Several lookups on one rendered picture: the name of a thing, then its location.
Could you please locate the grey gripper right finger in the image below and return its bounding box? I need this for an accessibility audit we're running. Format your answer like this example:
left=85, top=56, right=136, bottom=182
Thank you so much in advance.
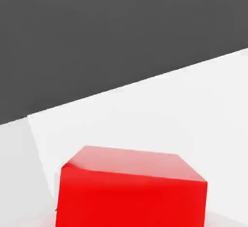
left=204, top=211, right=248, bottom=227

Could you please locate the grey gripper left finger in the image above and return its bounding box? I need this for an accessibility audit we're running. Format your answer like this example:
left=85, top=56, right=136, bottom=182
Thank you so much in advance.
left=36, top=207, right=59, bottom=227

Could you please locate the small red cube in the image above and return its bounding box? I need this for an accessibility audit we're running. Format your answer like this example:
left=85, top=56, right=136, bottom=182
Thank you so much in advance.
left=55, top=145, right=208, bottom=227

